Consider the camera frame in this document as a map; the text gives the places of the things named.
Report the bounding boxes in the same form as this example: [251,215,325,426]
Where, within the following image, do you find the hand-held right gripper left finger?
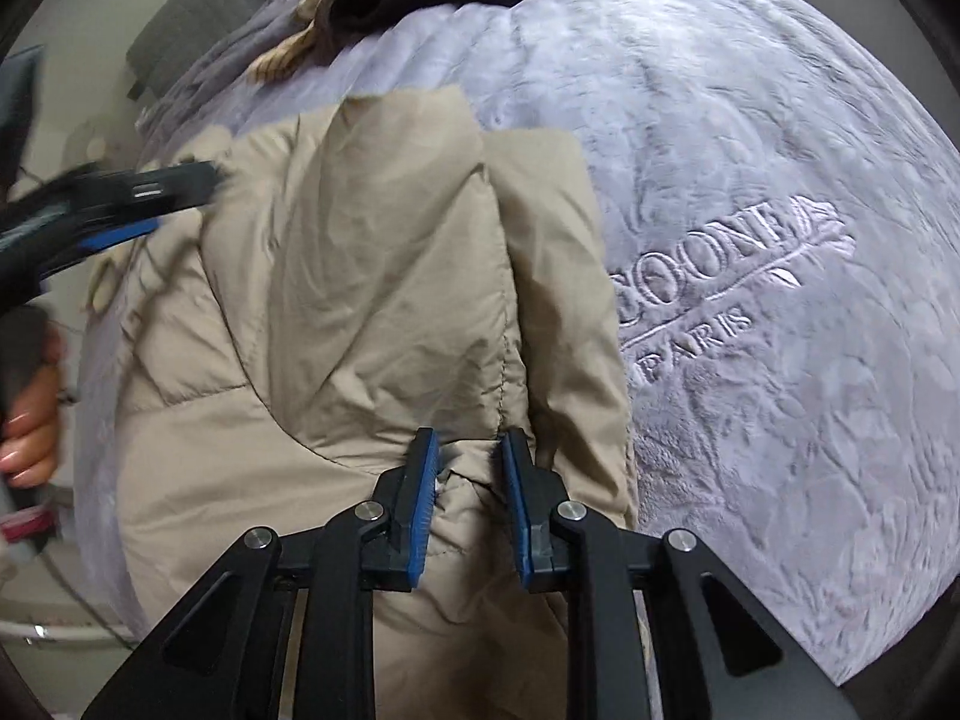
[79,427,441,720]

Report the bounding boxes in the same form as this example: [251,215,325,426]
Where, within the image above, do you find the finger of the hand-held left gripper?
[11,159,227,224]
[0,216,164,282]

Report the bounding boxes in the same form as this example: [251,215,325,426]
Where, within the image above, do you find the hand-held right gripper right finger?
[499,427,863,720]

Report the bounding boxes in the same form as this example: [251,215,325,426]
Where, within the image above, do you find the beige puffer coat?
[79,84,638,720]

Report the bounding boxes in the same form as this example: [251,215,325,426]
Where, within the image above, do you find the person's left hand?
[0,326,67,488]

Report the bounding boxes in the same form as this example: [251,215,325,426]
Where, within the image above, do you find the grey quilted headboard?
[124,0,263,102]

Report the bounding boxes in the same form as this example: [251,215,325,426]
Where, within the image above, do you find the beige striped garment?
[247,26,323,83]

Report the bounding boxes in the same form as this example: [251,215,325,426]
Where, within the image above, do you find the purple plush blanket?
[71,0,960,683]

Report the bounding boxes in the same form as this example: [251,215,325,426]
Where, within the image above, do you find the pink object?
[0,508,61,543]

